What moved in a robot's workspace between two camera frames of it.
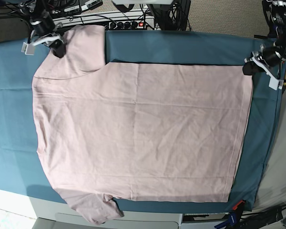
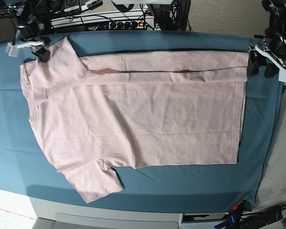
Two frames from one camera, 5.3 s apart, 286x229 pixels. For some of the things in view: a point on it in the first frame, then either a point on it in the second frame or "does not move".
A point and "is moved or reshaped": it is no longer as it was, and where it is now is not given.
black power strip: x=127 y=26 does not move
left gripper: x=44 y=29 → x=26 y=35
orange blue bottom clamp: x=235 y=217 does not move
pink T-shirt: x=159 y=131 is moved or reshaped
